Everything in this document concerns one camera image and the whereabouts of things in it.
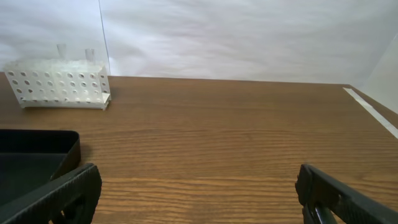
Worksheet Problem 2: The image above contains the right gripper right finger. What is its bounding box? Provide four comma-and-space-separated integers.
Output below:
295, 164, 398, 224

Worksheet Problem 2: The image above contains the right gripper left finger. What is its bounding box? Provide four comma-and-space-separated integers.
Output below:
0, 162, 103, 224

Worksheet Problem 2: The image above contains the black tray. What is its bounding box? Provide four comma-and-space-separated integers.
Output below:
0, 129, 82, 208

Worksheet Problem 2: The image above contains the white test tube rack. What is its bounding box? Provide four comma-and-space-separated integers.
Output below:
2, 58, 112, 111

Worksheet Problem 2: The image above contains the clear test tube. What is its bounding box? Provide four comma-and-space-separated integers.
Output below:
85, 48, 96, 65
57, 43, 67, 62

